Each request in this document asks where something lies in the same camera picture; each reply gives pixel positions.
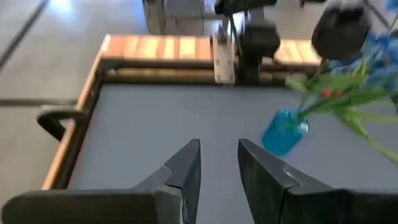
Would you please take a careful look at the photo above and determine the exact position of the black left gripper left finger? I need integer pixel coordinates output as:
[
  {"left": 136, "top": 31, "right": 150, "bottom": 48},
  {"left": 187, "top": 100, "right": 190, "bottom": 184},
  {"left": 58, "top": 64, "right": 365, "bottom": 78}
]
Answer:
[{"left": 1, "top": 139, "right": 201, "bottom": 224}]

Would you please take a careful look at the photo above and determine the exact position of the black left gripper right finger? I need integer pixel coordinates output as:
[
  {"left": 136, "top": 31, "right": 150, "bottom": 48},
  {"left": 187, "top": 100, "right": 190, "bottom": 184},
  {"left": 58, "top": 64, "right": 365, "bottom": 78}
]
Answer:
[{"left": 238, "top": 139, "right": 398, "bottom": 224}]

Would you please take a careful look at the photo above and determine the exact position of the blue artificial flower bunch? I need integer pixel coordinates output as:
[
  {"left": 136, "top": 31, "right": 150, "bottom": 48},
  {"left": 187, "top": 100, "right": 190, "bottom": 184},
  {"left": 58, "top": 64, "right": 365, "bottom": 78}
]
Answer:
[{"left": 285, "top": 0, "right": 398, "bottom": 164}]

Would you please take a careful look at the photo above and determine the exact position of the blue glass vase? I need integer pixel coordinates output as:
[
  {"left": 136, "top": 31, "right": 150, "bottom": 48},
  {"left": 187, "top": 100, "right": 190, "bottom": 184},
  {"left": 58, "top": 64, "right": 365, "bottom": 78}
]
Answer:
[{"left": 261, "top": 108, "right": 310, "bottom": 156}]

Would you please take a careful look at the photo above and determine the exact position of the wooden slat platform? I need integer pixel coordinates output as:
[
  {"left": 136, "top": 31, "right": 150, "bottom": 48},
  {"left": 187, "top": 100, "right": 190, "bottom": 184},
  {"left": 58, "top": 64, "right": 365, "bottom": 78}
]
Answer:
[{"left": 101, "top": 34, "right": 323, "bottom": 68}]

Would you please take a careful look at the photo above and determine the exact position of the grey cabinet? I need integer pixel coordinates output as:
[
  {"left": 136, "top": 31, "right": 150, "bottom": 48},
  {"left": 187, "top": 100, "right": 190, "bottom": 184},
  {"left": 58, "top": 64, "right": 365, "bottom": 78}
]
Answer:
[{"left": 142, "top": 0, "right": 218, "bottom": 35}]

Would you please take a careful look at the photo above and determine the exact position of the black table handle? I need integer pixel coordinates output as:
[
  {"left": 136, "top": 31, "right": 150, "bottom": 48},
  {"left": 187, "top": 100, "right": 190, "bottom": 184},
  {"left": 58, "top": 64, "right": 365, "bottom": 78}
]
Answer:
[{"left": 36, "top": 105, "right": 91, "bottom": 142}]

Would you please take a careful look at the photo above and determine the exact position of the white mounting bracket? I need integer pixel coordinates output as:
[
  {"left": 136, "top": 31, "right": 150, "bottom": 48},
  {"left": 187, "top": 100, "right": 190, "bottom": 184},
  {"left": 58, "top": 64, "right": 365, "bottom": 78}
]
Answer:
[{"left": 213, "top": 30, "right": 236, "bottom": 85}]

